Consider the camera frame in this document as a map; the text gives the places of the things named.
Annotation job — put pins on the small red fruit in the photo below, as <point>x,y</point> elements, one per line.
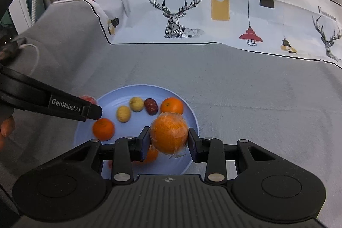
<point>88,99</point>

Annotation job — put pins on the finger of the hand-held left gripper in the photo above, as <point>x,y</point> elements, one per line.
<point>94,111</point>

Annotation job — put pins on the person's left hand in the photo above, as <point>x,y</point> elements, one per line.
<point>6,127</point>

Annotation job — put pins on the blue plate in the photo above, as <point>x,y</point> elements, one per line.
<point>176,164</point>

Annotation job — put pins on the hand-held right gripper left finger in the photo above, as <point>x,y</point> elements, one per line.
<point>145,144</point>

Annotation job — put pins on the yellow-green jujube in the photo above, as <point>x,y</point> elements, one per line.
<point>136,104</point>

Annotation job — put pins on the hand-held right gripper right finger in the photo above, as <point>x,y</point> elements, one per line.
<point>193,146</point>

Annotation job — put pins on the red date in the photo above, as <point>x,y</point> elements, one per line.
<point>151,106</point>

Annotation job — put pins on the small yellow jujube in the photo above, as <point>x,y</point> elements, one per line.
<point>123,114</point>

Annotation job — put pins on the small orange mandarin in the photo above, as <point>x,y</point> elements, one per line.
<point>152,155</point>
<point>171,106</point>
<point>103,129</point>

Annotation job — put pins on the plastic-wrapped mandarin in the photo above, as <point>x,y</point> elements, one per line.
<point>168,134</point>

